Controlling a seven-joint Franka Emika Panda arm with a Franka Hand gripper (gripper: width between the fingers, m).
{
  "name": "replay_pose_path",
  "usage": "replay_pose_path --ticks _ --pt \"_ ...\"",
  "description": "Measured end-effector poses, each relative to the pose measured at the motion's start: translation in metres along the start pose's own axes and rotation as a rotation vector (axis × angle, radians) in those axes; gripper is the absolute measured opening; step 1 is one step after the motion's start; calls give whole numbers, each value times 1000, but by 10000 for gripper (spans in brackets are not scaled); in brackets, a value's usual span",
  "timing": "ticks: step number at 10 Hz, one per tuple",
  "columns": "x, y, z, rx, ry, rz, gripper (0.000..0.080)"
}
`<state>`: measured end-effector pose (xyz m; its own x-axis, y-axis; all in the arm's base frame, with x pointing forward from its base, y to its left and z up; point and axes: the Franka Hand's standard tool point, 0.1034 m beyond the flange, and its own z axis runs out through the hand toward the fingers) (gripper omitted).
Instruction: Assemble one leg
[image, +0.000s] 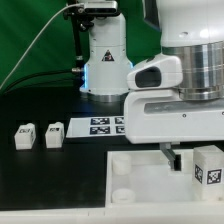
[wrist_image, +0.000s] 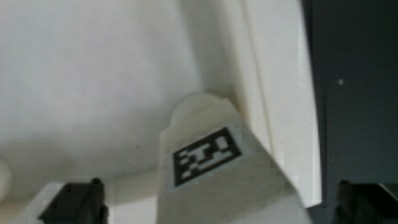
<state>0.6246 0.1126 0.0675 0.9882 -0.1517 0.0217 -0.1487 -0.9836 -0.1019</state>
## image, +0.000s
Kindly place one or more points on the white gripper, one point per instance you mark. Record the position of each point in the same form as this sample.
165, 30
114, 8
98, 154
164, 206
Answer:
155, 113

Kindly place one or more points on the white square tabletop with sockets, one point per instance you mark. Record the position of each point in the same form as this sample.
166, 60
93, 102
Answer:
146, 176

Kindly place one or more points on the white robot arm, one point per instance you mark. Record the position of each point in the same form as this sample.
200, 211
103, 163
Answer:
192, 30

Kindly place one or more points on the white U-shaped obstacle fence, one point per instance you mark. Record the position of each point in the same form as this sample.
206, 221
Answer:
193, 212

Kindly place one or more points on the white sheet with fiducial tags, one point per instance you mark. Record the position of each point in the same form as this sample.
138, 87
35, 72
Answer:
96, 127

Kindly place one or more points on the black camera stand pole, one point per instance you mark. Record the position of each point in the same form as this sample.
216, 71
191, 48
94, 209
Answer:
81, 22

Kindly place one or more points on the silver camera on stand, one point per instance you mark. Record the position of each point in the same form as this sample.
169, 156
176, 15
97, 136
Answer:
101, 7

